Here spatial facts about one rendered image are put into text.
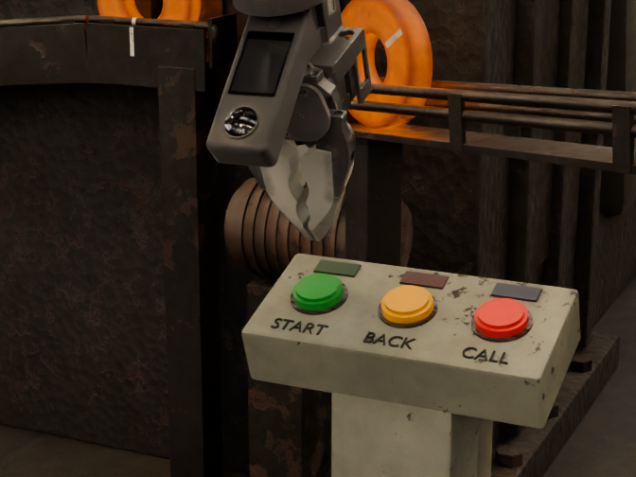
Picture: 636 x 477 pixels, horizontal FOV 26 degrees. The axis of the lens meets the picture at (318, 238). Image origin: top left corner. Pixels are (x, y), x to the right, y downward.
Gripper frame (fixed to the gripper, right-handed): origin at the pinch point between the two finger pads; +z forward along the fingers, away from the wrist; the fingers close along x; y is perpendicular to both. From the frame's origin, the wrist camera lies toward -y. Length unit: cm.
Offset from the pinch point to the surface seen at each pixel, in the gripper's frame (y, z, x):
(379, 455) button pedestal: -7.1, 15.4, -6.6
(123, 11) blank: 73, 20, 64
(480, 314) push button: -0.7, 5.3, -13.5
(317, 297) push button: -1.4, 5.3, -0.5
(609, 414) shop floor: 100, 107, 3
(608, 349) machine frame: 114, 105, 7
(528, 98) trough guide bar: 33.9, 6.8, -7.1
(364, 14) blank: 55, 10, 18
